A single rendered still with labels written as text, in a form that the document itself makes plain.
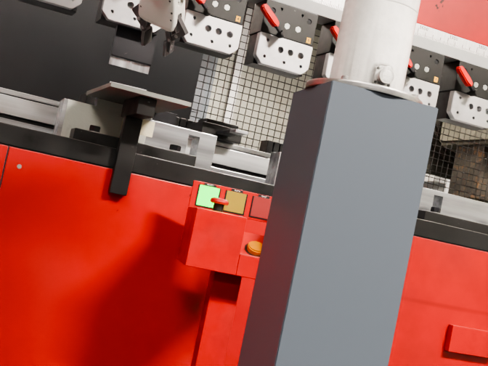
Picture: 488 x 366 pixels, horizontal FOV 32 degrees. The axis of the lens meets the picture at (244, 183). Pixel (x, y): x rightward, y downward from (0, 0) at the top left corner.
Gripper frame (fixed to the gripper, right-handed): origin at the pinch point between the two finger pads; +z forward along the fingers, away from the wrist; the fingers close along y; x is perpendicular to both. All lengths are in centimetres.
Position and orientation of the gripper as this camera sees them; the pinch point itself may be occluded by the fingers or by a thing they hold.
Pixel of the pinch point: (157, 42)
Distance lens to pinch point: 198.8
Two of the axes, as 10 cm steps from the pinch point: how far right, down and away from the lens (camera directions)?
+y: -8.4, -4.5, 3.1
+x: -5.2, 4.9, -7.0
